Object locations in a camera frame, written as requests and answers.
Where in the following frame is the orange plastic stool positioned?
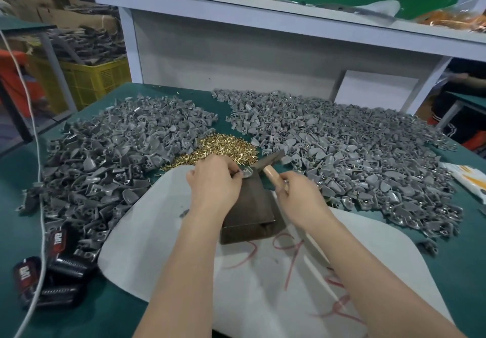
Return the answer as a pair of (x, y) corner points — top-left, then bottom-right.
(0, 49), (48, 119)

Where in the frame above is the person's left hand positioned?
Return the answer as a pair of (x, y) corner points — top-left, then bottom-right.
(186, 155), (244, 219)

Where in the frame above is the pile of grey plastic parts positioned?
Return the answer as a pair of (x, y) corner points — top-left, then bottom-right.
(211, 88), (464, 238)
(17, 93), (220, 262)

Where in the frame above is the black clip with red label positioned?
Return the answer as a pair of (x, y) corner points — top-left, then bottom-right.
(47, 224), (70, 261)
(13, 257), (43, 306)

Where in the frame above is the person's left forearm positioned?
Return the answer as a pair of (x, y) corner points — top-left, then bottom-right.
(131, 207), (228, 338)

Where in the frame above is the white bag with yellow print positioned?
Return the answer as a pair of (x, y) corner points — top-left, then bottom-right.
(440, 162), (486, 204)

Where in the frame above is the cardboard box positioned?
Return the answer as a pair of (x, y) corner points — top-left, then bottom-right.
(36, 3), (121, 31)

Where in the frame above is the white cable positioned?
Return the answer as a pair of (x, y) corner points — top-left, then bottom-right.
(0, 28), (48, 338)

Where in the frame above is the white shelf frame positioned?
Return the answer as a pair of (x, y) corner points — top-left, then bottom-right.
(57, 0), (486, 115)

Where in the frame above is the white sheet with red scribble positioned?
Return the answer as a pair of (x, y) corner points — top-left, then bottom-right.
(97, 166), (455, 338)

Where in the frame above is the green table with white frame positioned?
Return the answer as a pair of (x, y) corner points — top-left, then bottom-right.
(437, 91), (486, 130)

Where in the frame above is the person's right forearm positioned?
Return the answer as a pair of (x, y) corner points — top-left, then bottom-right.
(302, 213), (469, 338)

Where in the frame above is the bag of orange parts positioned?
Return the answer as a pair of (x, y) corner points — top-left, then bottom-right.
(412, 6), (486, 34)

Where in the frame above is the person's right hand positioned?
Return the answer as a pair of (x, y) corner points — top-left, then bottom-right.
(265, 165), (337, 233)

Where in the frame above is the heap of grey parts in crate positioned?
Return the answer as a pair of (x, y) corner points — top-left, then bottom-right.
(49, 4), (128, 66)

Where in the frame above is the dark brown metal block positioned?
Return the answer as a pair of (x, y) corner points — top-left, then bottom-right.
(219, 167), (288, 246)

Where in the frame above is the yellow plastic crate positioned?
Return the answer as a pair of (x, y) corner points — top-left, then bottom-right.
(28, 56), (132, 115)

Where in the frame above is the loose grey plastic part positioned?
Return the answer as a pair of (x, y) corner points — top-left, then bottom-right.
(416, 238), (440, 257)

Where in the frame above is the pile of brass pins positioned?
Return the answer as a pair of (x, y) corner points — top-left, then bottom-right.
(157, 133), (259, 172)

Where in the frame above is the black clip with spring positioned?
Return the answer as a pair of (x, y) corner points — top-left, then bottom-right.
(49, 255), (92, 281)
(36, 284), (87, 310)

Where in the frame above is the white board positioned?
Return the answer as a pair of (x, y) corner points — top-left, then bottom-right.
(331, 69), (419, 114)

